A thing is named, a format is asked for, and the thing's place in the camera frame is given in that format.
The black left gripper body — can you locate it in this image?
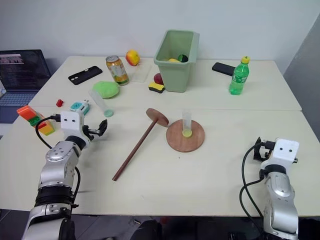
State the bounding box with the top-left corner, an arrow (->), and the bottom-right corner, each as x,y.
81,125 -> 101,141

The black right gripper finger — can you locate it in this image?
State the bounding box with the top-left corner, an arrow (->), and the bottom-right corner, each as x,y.
252,147 -> 265,161
253,136 -> 264,151

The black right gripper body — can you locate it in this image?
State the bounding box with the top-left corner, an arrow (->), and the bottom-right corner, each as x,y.
257,140 -> 276,161

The wooden stick with disc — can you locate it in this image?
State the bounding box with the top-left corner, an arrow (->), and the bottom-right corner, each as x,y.
111,107 -> 170,182

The round wooden disc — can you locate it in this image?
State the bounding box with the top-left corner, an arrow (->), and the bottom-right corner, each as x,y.
165,119 -> 206,153

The clear tube with green cap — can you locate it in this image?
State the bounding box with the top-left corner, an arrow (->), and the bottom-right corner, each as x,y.
181,111 -> 194,138
88,89 -> 115,118

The teal white charger plug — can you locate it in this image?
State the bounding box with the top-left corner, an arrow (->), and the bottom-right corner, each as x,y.
69,99 -> 91,116

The yellow orange toy block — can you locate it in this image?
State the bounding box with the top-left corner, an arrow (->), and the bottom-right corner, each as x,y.
37,119 -> 57,137

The yellow drink can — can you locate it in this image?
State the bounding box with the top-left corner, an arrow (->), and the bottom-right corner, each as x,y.
105,55 -> 130,86

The green toy block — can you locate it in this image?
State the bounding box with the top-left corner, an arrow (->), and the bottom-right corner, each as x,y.
29,115 -> 44,128

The clear plastic case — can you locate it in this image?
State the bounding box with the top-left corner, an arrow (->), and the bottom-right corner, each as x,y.
130,64 -> 153,84

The yellow black sponge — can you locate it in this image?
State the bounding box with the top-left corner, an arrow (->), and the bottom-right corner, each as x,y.
147,81 -> 166,94

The green soda bottle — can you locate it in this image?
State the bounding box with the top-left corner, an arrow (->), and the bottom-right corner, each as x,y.
228,56 -> 251,96

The yellow red toy peach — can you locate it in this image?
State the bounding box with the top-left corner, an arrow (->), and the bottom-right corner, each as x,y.
125,49 -> 141,67

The plain black smartphone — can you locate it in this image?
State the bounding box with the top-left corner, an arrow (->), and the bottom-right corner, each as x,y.
211,62 -> 237,77

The green plastic bin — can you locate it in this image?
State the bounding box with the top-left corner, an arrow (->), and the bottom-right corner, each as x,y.
153,29 -> 200,93

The open grey laptop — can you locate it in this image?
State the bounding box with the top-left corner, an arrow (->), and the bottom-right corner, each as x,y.
0,49 -> 52,109

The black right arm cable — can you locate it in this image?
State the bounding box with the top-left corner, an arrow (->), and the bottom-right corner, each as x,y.
238,144 -> 270,240

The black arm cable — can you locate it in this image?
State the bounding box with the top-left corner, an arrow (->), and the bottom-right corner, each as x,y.
34,113 -> 82,208
238,144 -> 270,240

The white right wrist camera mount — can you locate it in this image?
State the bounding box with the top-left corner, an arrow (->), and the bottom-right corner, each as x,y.
259,138 -> 300,173

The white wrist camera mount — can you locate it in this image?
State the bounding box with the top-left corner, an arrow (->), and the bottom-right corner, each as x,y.
259,138 -> 300,173
59,110 -> 91,149

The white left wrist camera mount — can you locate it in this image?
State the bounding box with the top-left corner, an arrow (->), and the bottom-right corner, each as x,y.
59,110 -> 91,149

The black phone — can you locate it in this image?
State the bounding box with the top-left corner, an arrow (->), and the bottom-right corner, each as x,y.
67,65 -> 104,86

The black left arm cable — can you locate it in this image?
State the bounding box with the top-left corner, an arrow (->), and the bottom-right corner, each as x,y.
34,113 -> 82,208

